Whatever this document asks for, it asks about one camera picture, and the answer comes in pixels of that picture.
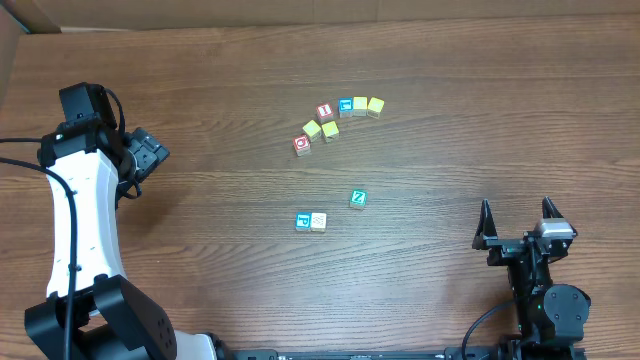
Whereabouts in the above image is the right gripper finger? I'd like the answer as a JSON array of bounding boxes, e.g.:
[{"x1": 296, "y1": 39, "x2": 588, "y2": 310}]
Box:
[
  {"x1": 542, "y1": 196, "x2": 563, "y2": 219},
  {"x1": 472, "y1": 199, "x2": 498, "y2": 250}
]

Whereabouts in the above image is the yellow block centre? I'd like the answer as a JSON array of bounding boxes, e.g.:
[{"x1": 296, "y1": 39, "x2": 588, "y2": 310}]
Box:
[{"x1": 321, "y1": 121, "x2": 340, "y2": 143}]

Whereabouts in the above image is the yellow block far right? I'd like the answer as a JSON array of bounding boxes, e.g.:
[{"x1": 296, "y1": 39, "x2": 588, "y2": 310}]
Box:
[{"x1": 367, "y1": 97, "x2": 385, "y2": 119}]

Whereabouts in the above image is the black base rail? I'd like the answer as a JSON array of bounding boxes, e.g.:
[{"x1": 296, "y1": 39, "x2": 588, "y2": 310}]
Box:
[{"x1": 214, "y1": 340, "x2": 587, "y2": 360}]

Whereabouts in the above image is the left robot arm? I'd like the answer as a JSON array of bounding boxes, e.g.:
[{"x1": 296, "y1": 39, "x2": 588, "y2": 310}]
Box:
[{"x1": 24, "y1": 82, "x2": 230, "y2": 360}]

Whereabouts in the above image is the yellow block middle top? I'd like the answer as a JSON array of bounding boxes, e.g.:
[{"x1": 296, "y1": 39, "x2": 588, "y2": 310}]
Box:
[{"x1": 353, "y1": 96, "x2": 368, "y2": 117}]

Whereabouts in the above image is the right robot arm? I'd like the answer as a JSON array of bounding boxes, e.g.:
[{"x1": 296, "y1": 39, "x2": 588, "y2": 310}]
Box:
[{"x1": 472, "y1": 197, "x2": 591, "y2": 359}]

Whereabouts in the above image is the blue letter P block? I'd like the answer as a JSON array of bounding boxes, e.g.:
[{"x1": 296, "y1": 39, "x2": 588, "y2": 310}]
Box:
[{"x1": 295, "y1": 212, "x2": 312, "y2": 231}]

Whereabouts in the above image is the yellow block left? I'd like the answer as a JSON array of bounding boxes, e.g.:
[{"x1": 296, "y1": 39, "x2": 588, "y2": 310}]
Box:
[{"x1": 303, "y1": 120, "x2": 322, "y2": 142}]

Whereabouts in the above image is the blue picture block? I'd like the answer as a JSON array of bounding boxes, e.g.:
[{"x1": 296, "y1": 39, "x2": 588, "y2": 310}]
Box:
[{"x1": 338, "y1": 97, "x2": 354, "y2": 118}]

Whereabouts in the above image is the red letter I block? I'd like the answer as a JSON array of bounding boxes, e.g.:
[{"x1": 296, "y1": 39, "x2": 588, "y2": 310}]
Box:
[{"x1": 316, "y1": 103, "x2": 335, "y2": 124}]

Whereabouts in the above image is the white natural wood block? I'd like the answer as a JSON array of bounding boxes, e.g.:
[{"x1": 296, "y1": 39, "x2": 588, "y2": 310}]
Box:
[{"x1": 310, "y1": 212, "x2": 327, "y2": 232}]

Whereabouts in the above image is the cardboard box corner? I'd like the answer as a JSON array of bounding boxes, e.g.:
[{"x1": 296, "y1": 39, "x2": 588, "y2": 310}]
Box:
[{"x1": 1, "y1": 0, "x2": 61, "y2": 102}]

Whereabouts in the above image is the yellow block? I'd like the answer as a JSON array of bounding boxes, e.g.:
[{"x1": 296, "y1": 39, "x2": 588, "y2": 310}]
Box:
[
  {"x1": 353, "y1": 96, "x2": 368, "y2": 117},
  {"x1": 321, "y1": 121, "x2": 340, "y2": 143},
  {"x1": 367, "y1": 97, "x2": 385, "y2": 119},
  {"x1": 303, "y1": 120, "x2": 322, "y2": 142}
]

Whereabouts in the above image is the green letter Z block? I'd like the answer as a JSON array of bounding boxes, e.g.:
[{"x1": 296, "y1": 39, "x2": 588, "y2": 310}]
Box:
[{"x1": 349, "y1": 189, "x2": 368, "y2": 210}]

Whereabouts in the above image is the red letter Q block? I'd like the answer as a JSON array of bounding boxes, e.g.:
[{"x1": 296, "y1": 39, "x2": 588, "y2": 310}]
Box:
[{"x1": 292, "y1": 134, "x2": 311, "y2": 157}]

